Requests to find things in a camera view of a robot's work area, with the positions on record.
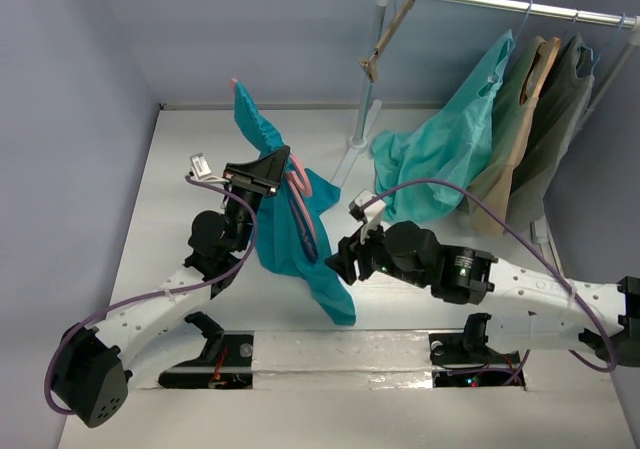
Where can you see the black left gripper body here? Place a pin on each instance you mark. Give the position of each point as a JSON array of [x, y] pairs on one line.
[[248, 193]]

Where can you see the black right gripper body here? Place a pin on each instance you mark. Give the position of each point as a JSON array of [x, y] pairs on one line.
[[360, 254]]

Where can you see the teal blue t-shirt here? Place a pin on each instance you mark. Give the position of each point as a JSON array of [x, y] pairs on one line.
[[280, 252]]

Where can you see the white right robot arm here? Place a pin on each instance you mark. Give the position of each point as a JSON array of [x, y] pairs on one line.
[[513, 308]]

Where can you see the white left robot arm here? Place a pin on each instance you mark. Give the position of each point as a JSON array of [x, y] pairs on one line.
[[90, 371]]

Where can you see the olive tan hanging shirt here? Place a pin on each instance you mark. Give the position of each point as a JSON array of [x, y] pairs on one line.
[[512, 118]]

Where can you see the mint green hanging shirt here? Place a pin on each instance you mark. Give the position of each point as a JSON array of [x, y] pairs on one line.
[[455, 144]]

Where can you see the beige wooden clip hanger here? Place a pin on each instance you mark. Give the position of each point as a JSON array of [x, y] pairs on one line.
[[369, 63]]

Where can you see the grey hanging shirt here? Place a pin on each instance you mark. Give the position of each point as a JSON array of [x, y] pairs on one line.
[[563, 100]]

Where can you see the white metal clothes rack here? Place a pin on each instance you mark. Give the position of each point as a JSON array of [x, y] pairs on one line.
[[388, 16]]

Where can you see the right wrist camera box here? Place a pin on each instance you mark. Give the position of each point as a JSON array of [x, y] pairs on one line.
[[368, 210]]

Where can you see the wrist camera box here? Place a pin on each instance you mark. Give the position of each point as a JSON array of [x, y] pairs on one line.
[[368, 210], [200, 171]]

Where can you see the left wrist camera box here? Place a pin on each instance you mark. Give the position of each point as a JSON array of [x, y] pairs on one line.
[[200, 171]]

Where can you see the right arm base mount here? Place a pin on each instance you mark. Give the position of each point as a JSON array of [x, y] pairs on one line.
[[464, 359]]

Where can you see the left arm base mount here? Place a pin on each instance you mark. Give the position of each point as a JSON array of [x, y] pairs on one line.
[[224, 361]]

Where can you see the blue wire hanger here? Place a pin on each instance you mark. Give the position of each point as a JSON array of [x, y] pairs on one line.
[[523, 22], [593, 48]]

